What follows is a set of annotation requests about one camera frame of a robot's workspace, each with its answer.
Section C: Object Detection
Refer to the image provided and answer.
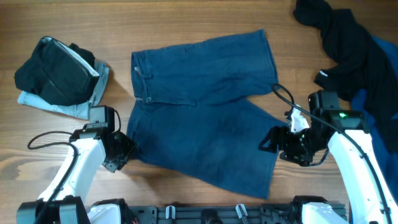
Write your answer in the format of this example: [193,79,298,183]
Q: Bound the black cable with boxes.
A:
[27,108,123,224]
[272,83,393,224]

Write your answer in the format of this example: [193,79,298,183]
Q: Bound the folded light denim jeans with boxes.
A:
[17,59,110,120]

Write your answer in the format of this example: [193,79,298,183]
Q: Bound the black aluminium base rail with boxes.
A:
[129,203,300,224]

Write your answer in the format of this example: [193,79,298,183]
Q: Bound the crumpled black garment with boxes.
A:
[293,0,397,152]

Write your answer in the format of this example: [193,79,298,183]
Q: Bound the dark blue shorts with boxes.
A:
[127,30,283,198]

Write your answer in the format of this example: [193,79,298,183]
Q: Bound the right black cable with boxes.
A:
[272,83,393,224]

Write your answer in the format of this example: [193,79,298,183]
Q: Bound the bright blue cloth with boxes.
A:
[349,35,398,224]

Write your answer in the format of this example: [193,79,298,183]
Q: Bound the left black cable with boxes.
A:
[27,108,123,224]

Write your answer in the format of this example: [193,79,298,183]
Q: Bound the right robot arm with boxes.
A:
[259,90,397,223]

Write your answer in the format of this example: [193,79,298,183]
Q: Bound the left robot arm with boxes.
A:
[16,106,139,223]

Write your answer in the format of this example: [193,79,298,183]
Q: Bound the folded black garment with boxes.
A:
[14,36,100,106]

